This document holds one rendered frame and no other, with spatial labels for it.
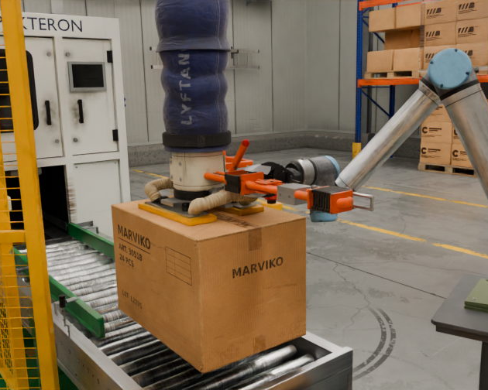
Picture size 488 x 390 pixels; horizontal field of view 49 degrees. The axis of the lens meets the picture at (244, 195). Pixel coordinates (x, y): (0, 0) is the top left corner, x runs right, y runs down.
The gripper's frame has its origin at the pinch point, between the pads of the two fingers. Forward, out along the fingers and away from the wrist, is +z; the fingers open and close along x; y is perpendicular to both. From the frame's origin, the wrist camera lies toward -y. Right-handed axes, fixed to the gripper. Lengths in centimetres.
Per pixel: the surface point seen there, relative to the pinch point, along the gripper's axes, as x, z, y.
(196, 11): 50, 5, 16
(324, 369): -62, -20, -11
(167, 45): 40.7, 11.1, 24.0
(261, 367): -68, -11, 10
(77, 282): -67, 7, 136
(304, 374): -61, -11, -11
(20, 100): 25, 44, 65
